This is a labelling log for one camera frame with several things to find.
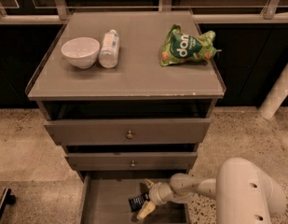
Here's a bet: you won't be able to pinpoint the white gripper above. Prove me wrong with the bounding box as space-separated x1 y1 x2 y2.
137 179 174 220

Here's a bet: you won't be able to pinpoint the dark blue rxbar wrapper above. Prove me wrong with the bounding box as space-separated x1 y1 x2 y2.
129 192 150 212

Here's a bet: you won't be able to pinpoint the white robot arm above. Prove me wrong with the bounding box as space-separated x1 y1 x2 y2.
137 158 286 224

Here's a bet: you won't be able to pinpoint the grey bottom drawer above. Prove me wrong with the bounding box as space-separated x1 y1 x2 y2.
77 170 190 224

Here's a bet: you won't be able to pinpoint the grey drawer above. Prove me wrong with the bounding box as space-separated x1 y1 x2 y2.
77 170 190 224
45 119 210 146
65 152 197 171

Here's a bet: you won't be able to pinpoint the grey middle drawer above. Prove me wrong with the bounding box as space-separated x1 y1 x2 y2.
65 152 197 171

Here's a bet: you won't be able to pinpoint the grey top drawer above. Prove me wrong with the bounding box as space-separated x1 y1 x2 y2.
45 119 210 146

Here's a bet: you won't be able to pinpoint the grey drawer cabinet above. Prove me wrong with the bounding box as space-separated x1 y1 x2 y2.
24 10 226 224

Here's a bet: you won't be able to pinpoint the black object at floor edge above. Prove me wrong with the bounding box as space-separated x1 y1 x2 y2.
0 189 17 220

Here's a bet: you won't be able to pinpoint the clear plastic water bottle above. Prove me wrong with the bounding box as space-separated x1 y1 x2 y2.
99 30 119 69

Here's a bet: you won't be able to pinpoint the green snack bag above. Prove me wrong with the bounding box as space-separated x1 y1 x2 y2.
160 24 217 66

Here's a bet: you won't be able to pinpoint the white ceramic bowl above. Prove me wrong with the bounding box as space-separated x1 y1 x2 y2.
61 37 100 69

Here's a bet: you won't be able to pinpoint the white pillar leg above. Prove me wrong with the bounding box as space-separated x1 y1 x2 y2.
259 63 288 119

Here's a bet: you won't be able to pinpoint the metal railing frame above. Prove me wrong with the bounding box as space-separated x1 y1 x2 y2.
0 0 288 24

